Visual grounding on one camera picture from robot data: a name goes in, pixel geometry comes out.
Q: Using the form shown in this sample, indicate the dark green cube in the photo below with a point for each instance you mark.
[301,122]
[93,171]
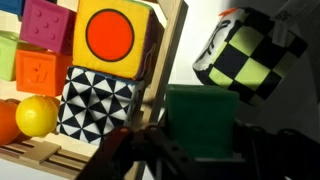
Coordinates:
[200,120]

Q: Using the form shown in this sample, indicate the yellow cube orange circle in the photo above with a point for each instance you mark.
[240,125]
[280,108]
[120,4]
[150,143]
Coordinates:
[110,35]

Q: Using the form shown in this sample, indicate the wooden slatted tray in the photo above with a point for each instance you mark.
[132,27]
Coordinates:
[166,66]

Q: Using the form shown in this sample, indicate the blue cube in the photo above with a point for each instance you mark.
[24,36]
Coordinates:
[10,6]

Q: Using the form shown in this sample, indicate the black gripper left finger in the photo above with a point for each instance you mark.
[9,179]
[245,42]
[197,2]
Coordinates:
[146,156]

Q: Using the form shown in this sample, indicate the orange fruit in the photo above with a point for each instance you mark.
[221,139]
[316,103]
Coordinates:
[7,123]

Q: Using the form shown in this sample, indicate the yellow lemon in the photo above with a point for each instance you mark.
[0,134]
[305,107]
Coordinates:
[36,116]

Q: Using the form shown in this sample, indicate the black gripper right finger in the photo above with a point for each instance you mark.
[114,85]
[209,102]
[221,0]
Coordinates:
[280,156]

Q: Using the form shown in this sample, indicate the pink cube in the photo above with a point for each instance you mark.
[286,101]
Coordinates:
[46,25]

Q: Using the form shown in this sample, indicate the black checkered soft cube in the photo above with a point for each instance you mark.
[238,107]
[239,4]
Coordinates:
[246,63]

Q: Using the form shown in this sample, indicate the light green cube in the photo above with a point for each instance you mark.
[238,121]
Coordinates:
[7,56]

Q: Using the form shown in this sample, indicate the black white triangle cube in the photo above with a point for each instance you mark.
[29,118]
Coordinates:
[96,103]

